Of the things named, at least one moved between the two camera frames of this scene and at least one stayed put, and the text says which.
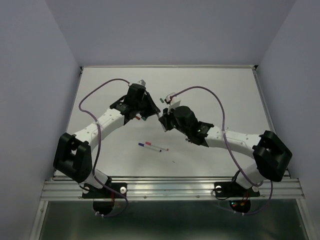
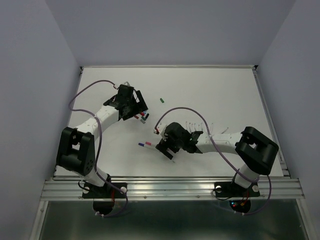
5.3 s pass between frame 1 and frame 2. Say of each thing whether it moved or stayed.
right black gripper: moved
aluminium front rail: stayed
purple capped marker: stayed
